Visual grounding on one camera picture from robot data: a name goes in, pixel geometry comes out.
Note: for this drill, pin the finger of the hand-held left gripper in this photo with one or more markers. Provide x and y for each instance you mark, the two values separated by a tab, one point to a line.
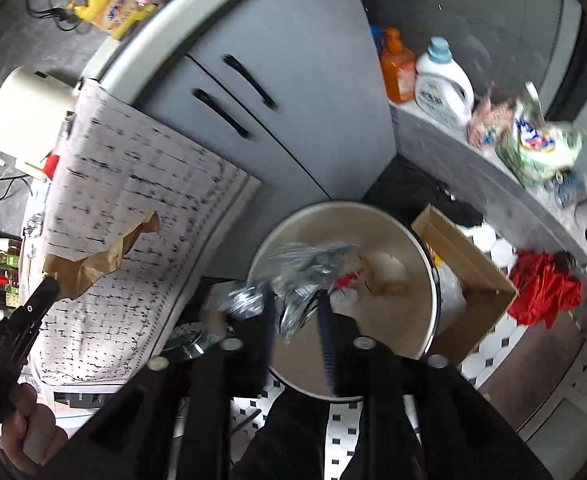
41	297

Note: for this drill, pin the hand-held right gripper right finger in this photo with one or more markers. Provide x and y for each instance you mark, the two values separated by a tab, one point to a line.
326	345

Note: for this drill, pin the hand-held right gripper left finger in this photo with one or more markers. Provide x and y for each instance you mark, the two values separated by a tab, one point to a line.
267	332

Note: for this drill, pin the round white trash can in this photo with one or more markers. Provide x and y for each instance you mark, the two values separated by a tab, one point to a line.
373	320

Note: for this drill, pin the silver foil wrapper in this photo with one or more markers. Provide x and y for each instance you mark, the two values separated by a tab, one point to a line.
301	280

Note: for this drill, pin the torn brown paper bag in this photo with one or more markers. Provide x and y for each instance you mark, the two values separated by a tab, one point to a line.
93	262

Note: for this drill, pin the person's left hand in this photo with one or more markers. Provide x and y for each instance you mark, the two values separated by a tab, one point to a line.
31	430

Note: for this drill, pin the green condiment bottle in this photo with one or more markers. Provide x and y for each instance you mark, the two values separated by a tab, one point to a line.
6	258

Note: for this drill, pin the small red scrap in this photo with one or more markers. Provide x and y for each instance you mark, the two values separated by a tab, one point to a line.
346	281

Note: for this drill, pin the metal pot lid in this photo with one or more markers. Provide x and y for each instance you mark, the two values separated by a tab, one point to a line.
191	342

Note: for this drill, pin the crumpled beige paper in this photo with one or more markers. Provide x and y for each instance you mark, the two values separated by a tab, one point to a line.
386	275

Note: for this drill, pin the person's dark trouser leg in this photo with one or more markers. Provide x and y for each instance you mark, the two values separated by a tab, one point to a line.
293	440

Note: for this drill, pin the clear plastic bag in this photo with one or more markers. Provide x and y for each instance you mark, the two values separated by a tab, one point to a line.
449	295

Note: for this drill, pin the cardboard box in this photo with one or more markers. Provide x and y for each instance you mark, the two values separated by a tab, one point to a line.
473	280

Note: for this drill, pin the cream white kitchen appliance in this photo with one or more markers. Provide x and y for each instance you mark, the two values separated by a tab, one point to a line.
26	115

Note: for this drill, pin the red cloth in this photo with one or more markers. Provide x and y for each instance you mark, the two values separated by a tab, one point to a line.
543	287

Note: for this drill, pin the grey kitchen cabinet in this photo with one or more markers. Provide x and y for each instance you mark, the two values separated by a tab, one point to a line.
293	60

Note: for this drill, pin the pink printed plastic bag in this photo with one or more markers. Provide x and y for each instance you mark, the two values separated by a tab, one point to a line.
486	120

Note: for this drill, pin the white laundry detergent bottle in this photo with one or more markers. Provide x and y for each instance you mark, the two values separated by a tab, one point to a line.
443	87

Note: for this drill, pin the orange detergent bottle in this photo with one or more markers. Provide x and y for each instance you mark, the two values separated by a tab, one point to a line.
397	67

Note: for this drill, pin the green and white plastic bag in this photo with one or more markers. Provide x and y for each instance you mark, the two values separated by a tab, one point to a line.
541	142

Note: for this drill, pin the yellow dish soap bottle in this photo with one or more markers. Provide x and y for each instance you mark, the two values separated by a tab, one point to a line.
111	7

